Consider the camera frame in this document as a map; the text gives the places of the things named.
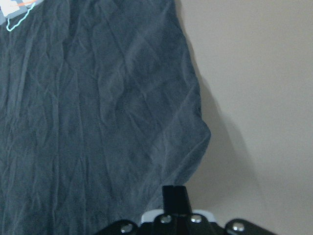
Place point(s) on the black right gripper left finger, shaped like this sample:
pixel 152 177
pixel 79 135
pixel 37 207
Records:
pixel 168 199

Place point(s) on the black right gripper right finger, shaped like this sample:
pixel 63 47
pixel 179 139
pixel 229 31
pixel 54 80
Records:
pixel 182 202

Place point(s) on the black t-shirt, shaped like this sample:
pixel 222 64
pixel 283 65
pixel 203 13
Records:
pixel 99 108

